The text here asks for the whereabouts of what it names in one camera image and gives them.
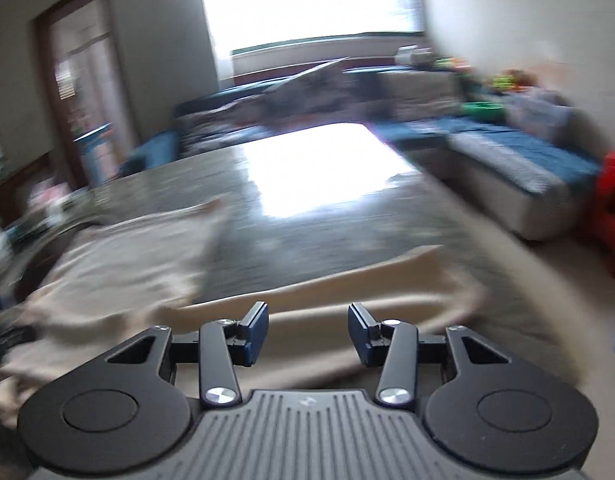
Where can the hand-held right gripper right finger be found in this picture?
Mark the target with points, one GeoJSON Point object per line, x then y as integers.
{"type": "Point", "coordinates": [358, 334]}

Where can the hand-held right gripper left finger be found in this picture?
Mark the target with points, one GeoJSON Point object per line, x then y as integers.
{"type": "Point", "coordinates": [258, 334]}

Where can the beige garment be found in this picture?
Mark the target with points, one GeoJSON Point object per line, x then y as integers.
{"type": "Point", "coordinates": [332, 305]}

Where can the grey marble table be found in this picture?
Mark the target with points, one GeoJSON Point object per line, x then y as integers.
{"type": "Point", "coordinates": [297, 200]}

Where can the grey and blue sofa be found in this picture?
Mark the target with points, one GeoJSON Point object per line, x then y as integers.
{"type": "Point", "coordinates": [487, 150]}

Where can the dark clutter pile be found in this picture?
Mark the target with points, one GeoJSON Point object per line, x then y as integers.
{"type": "Point", "coordinates": [12, 240]}

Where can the red plastic stool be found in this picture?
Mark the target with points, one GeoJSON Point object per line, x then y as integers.
{"type": "Point", "coordinates": [611, 210]}

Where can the colourful toys pile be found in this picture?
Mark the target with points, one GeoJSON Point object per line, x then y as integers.
{"type": "Point", "coordinates": [492, 80]}

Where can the wooden framed door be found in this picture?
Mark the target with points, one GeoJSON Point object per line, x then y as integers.
{"type": "Point", "coordinates": [82, 85]}

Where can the bright window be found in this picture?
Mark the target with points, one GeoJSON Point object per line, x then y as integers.
{"type": "Point", "coordinates": [312, 5]}

